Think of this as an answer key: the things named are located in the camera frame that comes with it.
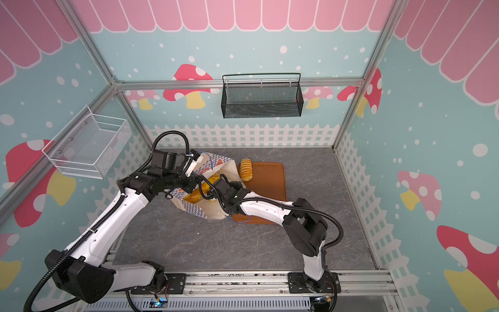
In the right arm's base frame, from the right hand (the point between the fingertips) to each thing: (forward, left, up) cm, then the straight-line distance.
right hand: (237, 183), depth 88 cm
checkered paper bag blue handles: (+6, +12, +5) cm, 15 cm away
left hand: (-6, +14, +10) cm, 18 cm away
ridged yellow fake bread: (+15, -3, -10) cm, 18 cm away
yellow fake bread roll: (-2, +22, -9) cm, 24 cm away
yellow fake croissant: (-12, +7, +19) cm, 23 cm away
